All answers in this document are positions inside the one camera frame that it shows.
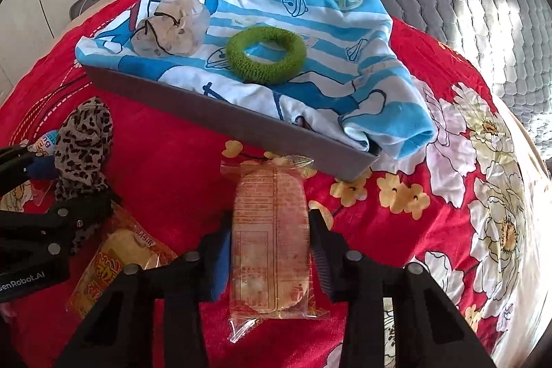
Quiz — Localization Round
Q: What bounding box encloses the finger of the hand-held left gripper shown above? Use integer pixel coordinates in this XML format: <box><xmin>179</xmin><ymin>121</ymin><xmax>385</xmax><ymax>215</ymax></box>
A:
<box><xmin>0</xmin><ymin>143</ymin><xmax>59</xmax><ymax>196</ymax></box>
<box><xmin>0</xmin><ymin>189</ymin><xmax>119</xmax><ymax>265</ymax></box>

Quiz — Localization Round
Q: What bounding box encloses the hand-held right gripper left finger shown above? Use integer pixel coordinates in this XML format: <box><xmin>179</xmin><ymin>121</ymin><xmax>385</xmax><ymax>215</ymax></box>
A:
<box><xmin>54</xmin><ymin>210</ymin><xmax>234</xmax><ymax>368</ymax></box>

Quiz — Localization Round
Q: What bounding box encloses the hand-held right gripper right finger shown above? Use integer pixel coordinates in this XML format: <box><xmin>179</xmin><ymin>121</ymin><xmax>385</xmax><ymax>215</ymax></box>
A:
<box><xmin>307</xmin><ymin>208</ymin><xmax>496</xmax><ymax>368</ymax></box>

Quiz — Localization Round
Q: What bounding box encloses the red toy egg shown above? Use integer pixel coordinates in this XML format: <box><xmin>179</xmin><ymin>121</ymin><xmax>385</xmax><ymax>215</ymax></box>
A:
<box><xmin>31</xmin><ymin>129</ymin><xmax>60</xmax><ymax>205</ymax></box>

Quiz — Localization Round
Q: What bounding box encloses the leopard print scrunchie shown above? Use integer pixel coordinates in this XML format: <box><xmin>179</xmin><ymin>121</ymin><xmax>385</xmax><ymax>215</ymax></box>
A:
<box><xmin>52</xmin><ymin>97</ymin><xmax>115</xmax><ymax>257</ymax></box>

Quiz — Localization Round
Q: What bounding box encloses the orange biscuit snack packet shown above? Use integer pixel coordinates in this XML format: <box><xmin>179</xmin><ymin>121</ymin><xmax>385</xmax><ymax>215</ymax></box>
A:
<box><xmin>220</xmin><ymin>156</ymin><xmax>331</xmax><ymax>345</ymax></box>

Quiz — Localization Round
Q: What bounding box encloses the yellow cake snack packet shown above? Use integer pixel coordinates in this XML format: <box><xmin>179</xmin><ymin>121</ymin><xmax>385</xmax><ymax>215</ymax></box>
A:
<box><xmin>68</xmin><ymin>202</ymin><xmax>178</xmax><ymax>321</ymax></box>

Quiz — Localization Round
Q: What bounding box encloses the grey shallow box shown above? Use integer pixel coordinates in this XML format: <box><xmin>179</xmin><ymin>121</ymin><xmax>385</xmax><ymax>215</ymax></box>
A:
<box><xmin>82</xmin><ymin>64</ymin><xmax>382</xmax><ymax>182</ymax></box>

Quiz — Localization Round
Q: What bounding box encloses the sheer pink scrunchie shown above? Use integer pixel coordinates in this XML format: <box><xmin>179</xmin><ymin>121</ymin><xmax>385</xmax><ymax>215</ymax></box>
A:
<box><xmin>131</xmin><ymin>0</ymin><xmax>211</xmax><ymax>57</ymax></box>

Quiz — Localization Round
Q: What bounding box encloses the green fuzzy scrunchie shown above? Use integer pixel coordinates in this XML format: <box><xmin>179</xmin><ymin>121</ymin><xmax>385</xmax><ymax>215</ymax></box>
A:
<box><xmin>225</xmin><ymin>27</ymin><xmax>308</xmax><ymax>85</ymax></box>

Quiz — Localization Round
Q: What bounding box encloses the red floral blanket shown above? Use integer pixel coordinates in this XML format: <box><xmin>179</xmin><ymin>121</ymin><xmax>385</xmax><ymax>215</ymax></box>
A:
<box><xmin>0</xmin><ymin>0</ymin><xmax>524</xmax><ymax>368</ymax></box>

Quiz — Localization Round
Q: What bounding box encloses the blue striped cartoon towel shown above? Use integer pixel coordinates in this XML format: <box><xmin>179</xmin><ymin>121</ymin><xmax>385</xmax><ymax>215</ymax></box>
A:
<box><xmin>75</xmin><ymin>0</ymin><xmax>433</xmax><ymax>159</ymax></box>

